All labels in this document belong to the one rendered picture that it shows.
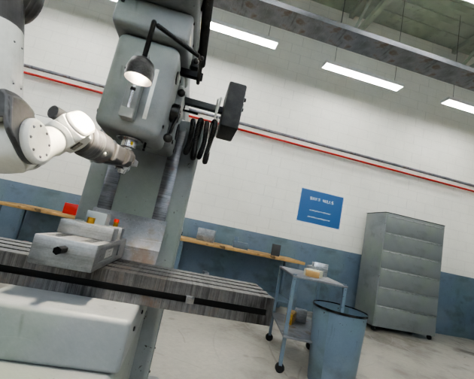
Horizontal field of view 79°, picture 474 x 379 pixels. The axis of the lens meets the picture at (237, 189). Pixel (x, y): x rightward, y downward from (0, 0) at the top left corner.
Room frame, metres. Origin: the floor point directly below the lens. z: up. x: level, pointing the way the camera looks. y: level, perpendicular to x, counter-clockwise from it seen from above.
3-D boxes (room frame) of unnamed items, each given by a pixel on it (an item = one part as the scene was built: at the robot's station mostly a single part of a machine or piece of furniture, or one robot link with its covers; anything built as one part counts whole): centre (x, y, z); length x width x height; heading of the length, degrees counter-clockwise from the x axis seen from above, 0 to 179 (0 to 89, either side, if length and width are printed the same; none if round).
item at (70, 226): (0.88, 0.41, 1.00); 0.15 x 0.06 x 0.04; 98
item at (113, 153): (0.85, 0.41, 1.23); 0.13 x 0.12 x 0.10; 74
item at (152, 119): (0.94, 0.38, 1.47); 0.21 x 0.19 x 0.32; 99
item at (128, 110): (0.83, 0.37, 1.44); 0.04 x 0.04 x 0.21; 9
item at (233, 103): (1.28, 0.10, 1.62); 0.20 x 0.09 x 0.21; 9
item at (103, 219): (0.93, 0.41, 1.02); 0.06 x 0.05 x 0.06; 98
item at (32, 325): (0.94, 0.38, 0.77); 0.50 x 0.35 x 0.12; 9
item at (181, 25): (0.98, 0.39, 1.68); 0.34 x 0.24 x 0.10; 9
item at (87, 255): (0.90, 0.41, 0.96); 0.35 x 0.15 x 0.11; 8
